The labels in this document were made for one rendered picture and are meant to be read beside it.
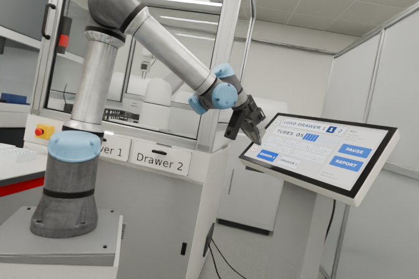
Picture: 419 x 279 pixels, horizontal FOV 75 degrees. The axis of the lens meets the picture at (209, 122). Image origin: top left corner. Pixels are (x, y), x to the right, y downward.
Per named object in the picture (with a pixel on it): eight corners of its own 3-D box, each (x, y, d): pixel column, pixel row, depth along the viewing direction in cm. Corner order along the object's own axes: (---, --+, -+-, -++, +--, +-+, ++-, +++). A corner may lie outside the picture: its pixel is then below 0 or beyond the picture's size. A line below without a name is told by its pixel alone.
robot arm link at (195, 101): (192, 98, 85) (219, 77, 88) (183, 99, 96) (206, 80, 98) (207, 118, 87) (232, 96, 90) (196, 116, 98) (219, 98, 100)
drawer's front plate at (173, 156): (186, 175, 130) (191, 153, 129) (130, 162, 135) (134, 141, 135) (187, 175, 131) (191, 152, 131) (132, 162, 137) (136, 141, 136)
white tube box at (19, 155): (15, 163, 118) (17, 154, 118) (-3, 159, 119) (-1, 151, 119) (36, 159, 130) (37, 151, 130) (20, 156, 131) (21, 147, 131)
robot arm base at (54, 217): (91, 238, 64) (97, 196, 64) (18, 237, 60) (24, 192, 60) (101, 215, 78) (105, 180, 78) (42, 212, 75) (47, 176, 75)
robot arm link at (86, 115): (46, 175, 72) (92, -24, 74) (55, 164, 86) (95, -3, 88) (94, 181, 77) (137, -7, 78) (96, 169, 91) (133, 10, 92)
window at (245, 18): (214, 122, 134) (248, -53, 132) (213, 122, 134) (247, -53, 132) (232, 123, 219) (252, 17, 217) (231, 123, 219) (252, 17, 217)
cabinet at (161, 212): (175, 347, 131) (207, 184, 129) (-3, 284, 149) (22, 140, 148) (211, 255, 225) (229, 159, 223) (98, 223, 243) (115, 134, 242)
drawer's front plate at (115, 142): (126, 161, 135) (130, 139, 135) (74, 149, 141) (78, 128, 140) (127, 161, 137) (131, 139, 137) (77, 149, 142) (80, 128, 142)
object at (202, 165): (204, 183, 130) (211, 153, 130) (23, 140, 148) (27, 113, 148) (227, 159, 223) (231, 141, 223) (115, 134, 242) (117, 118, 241)
